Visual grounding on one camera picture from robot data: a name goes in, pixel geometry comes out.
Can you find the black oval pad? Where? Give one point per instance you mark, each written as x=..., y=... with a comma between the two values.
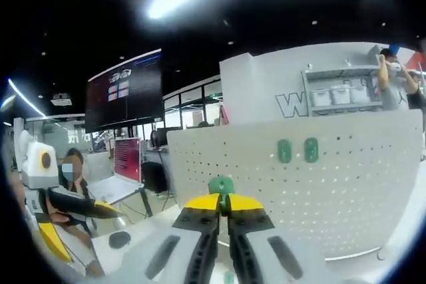
x=119, y=240

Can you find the white storage bin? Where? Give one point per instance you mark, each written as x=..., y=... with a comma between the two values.
x=339, y=94
x=319, y=96
x=360, y=92

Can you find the white perforated mounting plate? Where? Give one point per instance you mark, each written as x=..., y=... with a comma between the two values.
x=349, y=191

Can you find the red laptop screen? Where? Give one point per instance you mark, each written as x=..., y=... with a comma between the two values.
x=128, y=159

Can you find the grey wall shelf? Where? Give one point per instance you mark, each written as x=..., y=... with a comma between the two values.
x=336, y=72

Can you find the large dark wall screen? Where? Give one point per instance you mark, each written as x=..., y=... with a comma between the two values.
x=126, y=97

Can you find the white folding table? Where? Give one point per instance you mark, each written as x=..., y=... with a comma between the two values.
x=113, y=187

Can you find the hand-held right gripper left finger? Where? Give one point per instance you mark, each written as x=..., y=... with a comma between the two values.
x=166, y=257

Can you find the green hook assembly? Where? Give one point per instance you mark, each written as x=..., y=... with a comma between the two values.
x=221, y=186
x=284, y=151
x=311, y=149

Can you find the black computer monitor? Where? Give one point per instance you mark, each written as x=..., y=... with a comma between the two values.
x=159, y=137

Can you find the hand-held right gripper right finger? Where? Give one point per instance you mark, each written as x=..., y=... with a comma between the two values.
x=263, y=254

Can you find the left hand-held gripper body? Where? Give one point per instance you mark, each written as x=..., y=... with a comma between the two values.
x=36, y=167

